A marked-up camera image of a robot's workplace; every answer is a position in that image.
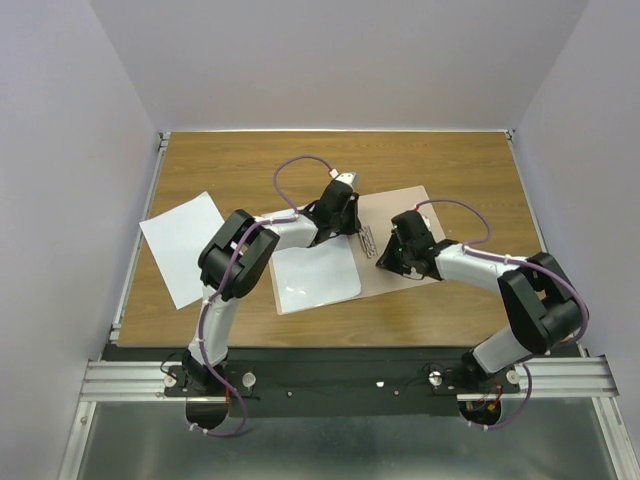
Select beige file folder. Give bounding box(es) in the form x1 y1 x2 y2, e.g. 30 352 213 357
267 184 451 317

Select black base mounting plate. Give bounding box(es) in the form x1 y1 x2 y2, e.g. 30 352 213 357
164 347 520 423

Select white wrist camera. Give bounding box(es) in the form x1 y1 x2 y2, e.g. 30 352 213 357
335 172 359 191
420 214 431 230

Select metal folder clip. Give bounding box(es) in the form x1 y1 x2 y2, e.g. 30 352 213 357
358 225 379 259

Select right aluminium frame rail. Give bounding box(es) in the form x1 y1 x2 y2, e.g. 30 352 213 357
456 356 619 401

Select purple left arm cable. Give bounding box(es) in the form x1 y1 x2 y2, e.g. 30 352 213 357
187 155 341 439

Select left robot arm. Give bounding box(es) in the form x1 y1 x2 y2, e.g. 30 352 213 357
181 172 360 395

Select left aluminium frame rail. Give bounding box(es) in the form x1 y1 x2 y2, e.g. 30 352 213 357
79 361 226 404

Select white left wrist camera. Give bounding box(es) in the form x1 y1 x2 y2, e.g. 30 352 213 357
335 172 359 191

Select white paper sheet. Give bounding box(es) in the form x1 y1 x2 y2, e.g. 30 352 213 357
269 236 362 315
140 192 224 310

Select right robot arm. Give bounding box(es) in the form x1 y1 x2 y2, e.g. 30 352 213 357
376 210 589 392

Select aluminium frame rail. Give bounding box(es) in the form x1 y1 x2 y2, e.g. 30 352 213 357
79 361 226 404
456 356 619 401

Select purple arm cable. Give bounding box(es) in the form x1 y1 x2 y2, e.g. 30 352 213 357
187 155 341 439
409 198 591 432

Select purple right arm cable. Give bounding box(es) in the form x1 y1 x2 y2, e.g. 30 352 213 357
409 198 591 432

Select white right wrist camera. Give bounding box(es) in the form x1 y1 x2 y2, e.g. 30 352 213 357
420 214 431 230

